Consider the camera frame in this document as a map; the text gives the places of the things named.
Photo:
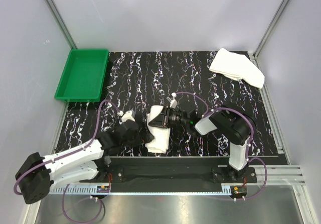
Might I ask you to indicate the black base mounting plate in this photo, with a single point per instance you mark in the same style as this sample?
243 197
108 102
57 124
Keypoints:
169 161

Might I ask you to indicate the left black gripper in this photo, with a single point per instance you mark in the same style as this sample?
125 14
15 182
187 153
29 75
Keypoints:
145 137

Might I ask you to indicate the right connector board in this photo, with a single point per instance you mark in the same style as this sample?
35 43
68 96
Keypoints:
239 190

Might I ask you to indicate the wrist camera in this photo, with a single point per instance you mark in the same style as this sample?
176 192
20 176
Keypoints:
126 116
172 100

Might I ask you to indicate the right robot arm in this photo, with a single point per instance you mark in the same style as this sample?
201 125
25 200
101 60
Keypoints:
233 122

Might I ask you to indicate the aluminium frame rail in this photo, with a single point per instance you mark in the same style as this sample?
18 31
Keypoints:
276 173

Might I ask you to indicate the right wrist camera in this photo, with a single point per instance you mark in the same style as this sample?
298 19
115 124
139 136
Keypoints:
172 100

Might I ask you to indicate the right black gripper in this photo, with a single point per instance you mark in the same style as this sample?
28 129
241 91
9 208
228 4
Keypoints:
159 121

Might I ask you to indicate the green plastic tray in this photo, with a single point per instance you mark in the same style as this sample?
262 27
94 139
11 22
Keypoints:
83 76

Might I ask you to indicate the large white towel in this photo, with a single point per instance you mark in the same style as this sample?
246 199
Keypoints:
160 143

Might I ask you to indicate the connector board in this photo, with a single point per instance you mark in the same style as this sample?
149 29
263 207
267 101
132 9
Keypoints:
239 190
103 189

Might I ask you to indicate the grey slotted cable duct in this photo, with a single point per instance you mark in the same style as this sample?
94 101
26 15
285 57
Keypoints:
119 189

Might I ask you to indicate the small white towel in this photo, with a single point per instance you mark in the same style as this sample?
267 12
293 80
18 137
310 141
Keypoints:
237 67

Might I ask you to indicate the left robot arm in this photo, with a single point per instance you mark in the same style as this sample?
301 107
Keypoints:
38 175

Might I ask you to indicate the left connector board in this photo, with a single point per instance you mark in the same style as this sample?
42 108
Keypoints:
103 189

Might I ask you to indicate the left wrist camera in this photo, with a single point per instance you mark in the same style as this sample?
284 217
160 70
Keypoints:
126 116

